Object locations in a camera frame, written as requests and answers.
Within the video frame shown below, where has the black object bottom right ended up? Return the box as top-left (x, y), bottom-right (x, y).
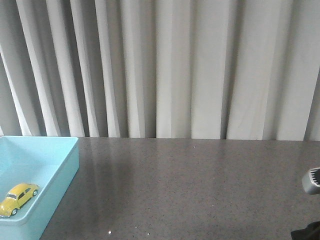
top-left (290, 221), bottom-right (320, 240)

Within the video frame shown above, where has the grey pleated curtain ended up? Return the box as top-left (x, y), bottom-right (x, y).
top-left (0, 0), bottom-right (320, 141)

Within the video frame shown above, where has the light blue tin box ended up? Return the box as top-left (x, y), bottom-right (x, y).
top-left (0, 136), bottom-right (79, 240)

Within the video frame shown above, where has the yellow toy beetle car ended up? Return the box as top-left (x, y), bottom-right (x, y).
top-left (0, 183), bottom-right (40, 218)

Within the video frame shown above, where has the grey metal device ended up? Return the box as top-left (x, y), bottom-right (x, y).
top-left (302, 167), bottom-right (320, 195)

